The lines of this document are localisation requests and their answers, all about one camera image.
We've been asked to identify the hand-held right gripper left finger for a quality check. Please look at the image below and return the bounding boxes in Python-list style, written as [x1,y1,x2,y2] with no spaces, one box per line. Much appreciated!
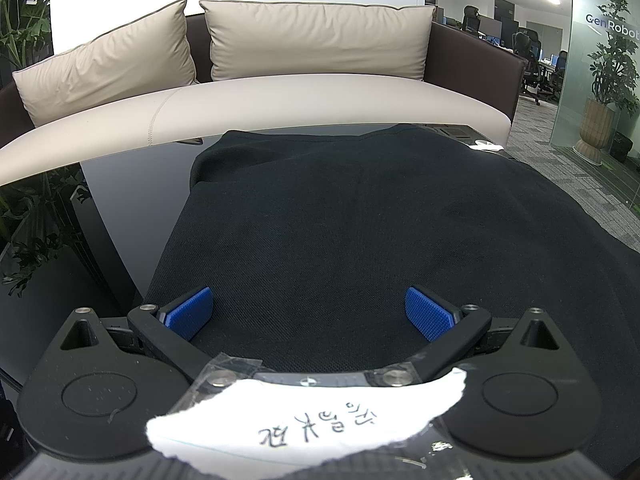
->
[59,286,219,383]

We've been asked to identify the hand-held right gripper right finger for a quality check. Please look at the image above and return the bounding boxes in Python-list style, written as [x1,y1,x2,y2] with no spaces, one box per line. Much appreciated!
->
[403,286,561,383]

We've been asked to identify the dark navy garment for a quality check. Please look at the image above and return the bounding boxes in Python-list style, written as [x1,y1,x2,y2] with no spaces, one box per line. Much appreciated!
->
[142,124,640,377]

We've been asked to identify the beige and brown sofa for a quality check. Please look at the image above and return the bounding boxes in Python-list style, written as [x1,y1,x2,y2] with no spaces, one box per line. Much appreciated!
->
[0,7,531,188]

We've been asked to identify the black waste bin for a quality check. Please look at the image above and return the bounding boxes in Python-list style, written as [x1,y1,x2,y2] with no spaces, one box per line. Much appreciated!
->
[611,131,635,163]

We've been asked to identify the beige sofa cushion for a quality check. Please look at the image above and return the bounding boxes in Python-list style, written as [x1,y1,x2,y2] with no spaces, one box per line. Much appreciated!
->
[12,0,199,129]
[199,0,437,84]

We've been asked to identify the black office chair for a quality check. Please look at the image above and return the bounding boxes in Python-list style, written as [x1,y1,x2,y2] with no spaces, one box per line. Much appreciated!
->
[462,5,484,36]
[514,31,545,107]

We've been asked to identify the potted plant in wicker pot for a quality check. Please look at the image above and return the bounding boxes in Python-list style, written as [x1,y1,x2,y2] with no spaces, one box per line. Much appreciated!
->
[574,0,640,165]

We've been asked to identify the green leafy plant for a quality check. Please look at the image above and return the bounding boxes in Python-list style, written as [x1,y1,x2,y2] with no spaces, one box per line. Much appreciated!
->
[0,0,54,92]

